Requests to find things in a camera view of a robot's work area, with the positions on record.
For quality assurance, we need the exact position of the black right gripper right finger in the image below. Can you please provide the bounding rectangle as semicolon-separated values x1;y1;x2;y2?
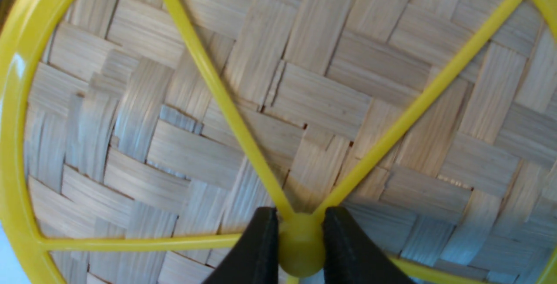
322;207;413;284

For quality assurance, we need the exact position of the yellow woven steamer lid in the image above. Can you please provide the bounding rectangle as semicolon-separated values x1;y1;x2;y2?
1;0;556;284

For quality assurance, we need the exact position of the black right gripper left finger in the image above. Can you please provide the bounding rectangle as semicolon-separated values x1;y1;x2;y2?
204;207;279;284

